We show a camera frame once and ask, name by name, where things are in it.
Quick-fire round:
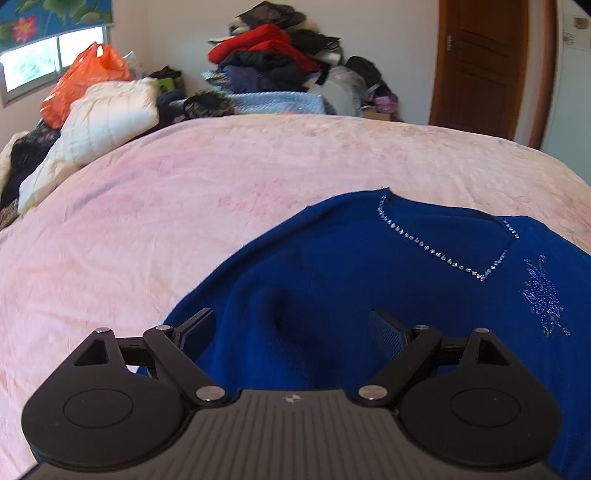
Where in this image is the dark fuzzy cloth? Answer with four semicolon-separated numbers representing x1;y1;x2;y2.
157;90;236;123

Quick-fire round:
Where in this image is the brown wooden door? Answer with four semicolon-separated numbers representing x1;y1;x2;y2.
429;0;529;140

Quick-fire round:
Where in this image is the lotus print blind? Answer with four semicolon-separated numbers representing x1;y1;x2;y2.
0;0;114;52

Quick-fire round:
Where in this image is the white wardrobe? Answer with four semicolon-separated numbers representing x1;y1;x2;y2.
542;0;591;160

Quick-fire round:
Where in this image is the dark patterned cloth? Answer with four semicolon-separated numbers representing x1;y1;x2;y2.
0;124;62;232

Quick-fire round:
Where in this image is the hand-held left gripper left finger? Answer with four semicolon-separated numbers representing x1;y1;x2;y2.
71;308;230;407

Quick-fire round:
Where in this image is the blue sweater with rhinestones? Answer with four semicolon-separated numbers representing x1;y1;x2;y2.
139;187;591;480

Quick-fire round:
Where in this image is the pink blanket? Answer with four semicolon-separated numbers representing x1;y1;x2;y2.
0;113;591;480

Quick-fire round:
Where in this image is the pile of clothes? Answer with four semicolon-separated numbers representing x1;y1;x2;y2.
201;0;400;116

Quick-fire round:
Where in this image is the orange plastic bag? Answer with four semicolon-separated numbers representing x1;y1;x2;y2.
41;42;134;130

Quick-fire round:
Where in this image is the white folded quilt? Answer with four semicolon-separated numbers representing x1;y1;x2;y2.
18;78;160;215

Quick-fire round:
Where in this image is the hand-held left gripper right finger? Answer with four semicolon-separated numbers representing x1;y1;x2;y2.
355;308;515;408

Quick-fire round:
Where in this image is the light blue knitted blanket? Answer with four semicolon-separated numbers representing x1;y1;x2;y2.
222;91;338;116

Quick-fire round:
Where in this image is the window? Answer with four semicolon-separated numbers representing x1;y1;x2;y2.
0;25;110;107

